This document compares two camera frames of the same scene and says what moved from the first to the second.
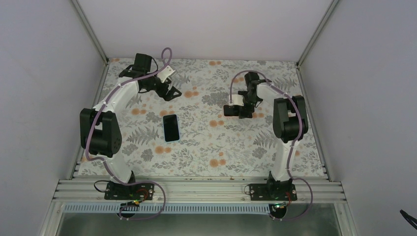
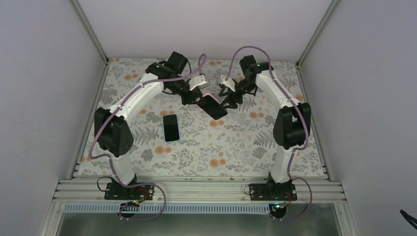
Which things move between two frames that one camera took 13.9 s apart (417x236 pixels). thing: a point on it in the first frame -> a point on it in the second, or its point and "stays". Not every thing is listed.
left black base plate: [142, 191] stays
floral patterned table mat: [189, 136] stays
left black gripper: [168, 97] -> [193, 96]
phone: [231, 111] -> [214, 108]
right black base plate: [273, 192] stays
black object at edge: [409, 218] stays
